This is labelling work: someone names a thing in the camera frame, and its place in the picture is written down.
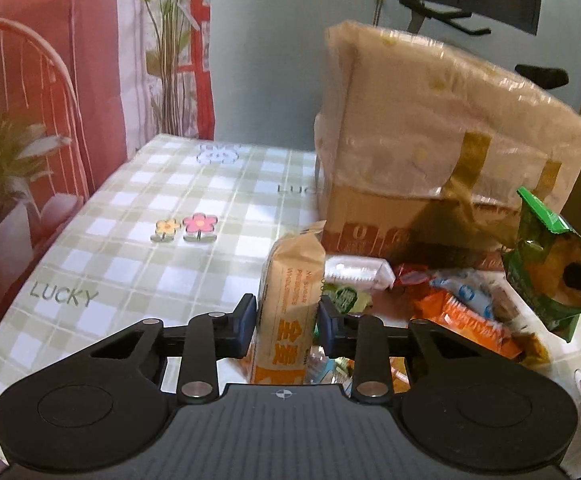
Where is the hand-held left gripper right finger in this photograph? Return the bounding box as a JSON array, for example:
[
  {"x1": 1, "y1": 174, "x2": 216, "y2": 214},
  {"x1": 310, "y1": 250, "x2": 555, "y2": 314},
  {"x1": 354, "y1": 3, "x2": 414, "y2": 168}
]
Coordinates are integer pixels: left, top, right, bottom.
[{"x1": 317, "y1": 295, "x2": 475, "y2": 405}]

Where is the orange beige biscuit packet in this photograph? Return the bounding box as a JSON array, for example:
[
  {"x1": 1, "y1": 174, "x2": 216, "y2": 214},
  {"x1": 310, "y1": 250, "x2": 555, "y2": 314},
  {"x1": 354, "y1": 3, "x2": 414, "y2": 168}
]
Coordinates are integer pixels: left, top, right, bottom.
[{"x1": 246, "y1": 220, "x2": 327, "y2": 386}]

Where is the checked tablecloth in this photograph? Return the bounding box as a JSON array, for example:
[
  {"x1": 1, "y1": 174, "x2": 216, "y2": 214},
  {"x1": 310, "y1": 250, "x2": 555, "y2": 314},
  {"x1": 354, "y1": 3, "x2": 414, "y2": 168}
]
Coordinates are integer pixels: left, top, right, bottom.
[{"x1": 0, "y1": 132, "x2": 581, "y2": 480}]

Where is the red snack packet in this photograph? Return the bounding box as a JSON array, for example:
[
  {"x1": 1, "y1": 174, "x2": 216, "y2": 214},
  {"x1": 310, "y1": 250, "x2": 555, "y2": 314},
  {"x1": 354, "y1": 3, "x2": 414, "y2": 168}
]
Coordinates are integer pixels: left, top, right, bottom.
[{"x1": 393, "y1": 262, "x2": 440, "y2": 287}]

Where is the translucent plastic bag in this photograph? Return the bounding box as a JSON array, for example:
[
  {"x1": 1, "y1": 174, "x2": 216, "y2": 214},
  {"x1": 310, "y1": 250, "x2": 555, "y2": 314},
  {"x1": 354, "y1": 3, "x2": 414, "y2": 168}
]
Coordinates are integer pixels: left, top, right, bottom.
[{"x1": 314, "y1": 20, "x2": 581, "y2": 243}]

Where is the cardboard box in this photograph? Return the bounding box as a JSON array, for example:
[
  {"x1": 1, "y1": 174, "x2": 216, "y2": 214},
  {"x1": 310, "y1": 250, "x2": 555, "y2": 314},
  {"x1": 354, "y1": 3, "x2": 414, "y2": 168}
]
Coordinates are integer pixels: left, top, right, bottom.
[{"x1": 317, "y1": 180, "x2": 521, "y2": 273}]

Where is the green snack bag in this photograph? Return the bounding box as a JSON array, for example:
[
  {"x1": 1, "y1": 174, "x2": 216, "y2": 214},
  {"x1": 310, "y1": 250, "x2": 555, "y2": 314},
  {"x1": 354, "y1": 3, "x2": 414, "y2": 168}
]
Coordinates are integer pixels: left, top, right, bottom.
[{"x1": 501, "y1": 186, "x2": 581, "y2": 343}]

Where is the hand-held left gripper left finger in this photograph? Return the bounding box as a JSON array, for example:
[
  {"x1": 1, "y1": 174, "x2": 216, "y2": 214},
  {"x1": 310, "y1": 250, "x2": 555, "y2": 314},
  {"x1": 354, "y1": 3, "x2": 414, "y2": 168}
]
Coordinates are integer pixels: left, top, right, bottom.
[{"x1": 90, "y1": 294, "x2": 257, "y2": 405}]

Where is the small light blue packet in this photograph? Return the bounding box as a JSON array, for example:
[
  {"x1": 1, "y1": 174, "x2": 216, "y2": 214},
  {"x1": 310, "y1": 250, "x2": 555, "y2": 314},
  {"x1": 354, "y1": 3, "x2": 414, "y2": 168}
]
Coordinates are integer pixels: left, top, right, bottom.
[{"x1": 304, "y1": 350, "x2": 353, "y2": 387}]

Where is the blue white snack packet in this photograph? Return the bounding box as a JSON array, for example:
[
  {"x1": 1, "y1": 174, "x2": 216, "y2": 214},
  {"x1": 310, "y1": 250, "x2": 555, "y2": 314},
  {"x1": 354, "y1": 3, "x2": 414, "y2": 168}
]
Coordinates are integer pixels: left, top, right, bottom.
[{"x1": 429, "y1": 267, "x2": 510, "y2": 322}]

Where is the black exercise bike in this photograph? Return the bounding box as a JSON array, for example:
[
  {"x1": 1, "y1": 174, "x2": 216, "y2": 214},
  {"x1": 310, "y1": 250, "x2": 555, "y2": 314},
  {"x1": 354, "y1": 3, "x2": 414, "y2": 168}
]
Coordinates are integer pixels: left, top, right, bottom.
[{"x1": 374, "y1": 0, "x2": 570, "y2": 90}]

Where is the small green snack packet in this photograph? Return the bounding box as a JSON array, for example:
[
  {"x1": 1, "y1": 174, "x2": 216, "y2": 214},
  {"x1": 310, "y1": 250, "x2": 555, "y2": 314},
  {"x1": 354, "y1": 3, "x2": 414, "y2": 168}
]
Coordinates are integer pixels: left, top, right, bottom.
[{"x1": 320, "y1": 284, "x2": 372, "y2": 317}]

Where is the orange snack packet white print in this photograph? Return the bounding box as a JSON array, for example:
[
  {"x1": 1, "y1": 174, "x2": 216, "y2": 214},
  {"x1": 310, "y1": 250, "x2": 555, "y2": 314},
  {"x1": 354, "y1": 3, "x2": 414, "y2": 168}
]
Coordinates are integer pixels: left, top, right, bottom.
[{"x1": 410, "y1": 292, "x2": 527, "y2": 359}]

